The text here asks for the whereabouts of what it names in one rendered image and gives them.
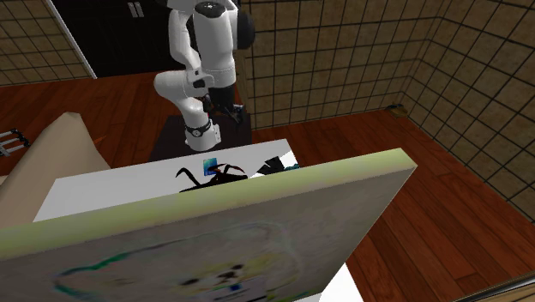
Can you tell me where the dark robot stand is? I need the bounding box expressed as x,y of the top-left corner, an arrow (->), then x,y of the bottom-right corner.
148,112 -> 254,163

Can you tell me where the black spider-shaped figure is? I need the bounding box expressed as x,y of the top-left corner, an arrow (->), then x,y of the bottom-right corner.
175,163 -> 250,194

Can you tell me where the black and teal object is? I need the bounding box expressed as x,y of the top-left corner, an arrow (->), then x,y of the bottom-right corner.
255,156 -> 301,177

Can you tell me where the large dog picture canvas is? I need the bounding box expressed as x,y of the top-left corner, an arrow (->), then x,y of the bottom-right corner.
0,148 -> 418,302

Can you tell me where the small brown object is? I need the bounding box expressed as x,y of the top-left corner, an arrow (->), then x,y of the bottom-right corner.
385,103 -> 409,119

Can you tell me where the grey metal rack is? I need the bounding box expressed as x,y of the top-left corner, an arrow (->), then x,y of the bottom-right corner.
0,128 -> 31,158

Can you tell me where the black cabinet with grey handles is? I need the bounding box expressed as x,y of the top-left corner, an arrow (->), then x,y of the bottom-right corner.
51,0 -> 197,79

